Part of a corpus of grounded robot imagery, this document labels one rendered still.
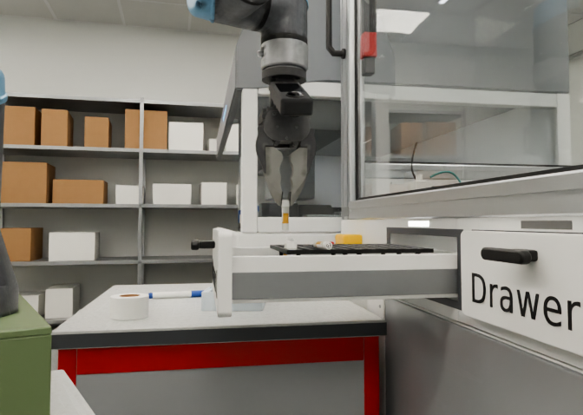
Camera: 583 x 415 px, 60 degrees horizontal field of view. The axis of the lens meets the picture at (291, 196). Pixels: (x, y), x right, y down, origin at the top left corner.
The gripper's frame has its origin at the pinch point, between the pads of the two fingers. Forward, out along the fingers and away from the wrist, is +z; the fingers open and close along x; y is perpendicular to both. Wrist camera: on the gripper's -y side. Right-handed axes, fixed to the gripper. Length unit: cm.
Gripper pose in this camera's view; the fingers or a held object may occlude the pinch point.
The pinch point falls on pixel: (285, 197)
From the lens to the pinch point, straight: 77.8
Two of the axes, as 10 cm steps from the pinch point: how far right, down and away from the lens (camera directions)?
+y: -1.8, 0.5, 9.8
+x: -9.8, -0.1, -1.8
